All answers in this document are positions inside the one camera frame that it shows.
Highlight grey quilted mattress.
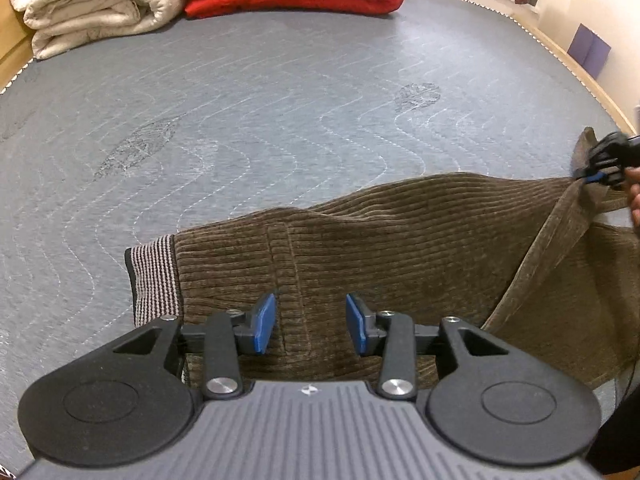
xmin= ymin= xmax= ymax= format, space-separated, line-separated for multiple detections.
xmin=0 ymin=0 xmax=640 ymax=480

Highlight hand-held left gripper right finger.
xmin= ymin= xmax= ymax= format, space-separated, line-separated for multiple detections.
xmin=346 ymin=294 xmax=507 ymax=399

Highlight purple paper sheet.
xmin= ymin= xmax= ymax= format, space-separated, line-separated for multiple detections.
xmin=569 ymin=24 xmax=612 ymax=79

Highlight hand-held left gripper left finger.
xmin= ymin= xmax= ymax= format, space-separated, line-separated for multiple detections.
xmin=112 ymin=292 xmax=277 ymax=399

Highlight brown corduroy pants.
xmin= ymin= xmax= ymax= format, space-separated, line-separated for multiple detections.
xmin=125 ymin=127 xmax=640 ymax=395

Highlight cream fleece folded blanket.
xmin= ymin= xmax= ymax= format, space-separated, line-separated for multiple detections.
xmin=9 ymin=0 xmax=187 ymax=60

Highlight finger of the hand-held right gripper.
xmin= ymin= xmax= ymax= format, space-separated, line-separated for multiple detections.
xmin=574 ymin=161 xmax=627 ymax=191
xmin=582 ymin=131 xmax=630 ymax=163

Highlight person's right hand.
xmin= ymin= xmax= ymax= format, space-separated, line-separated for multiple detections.
xmin=625 ymin=166 xmax=640 ymax=235

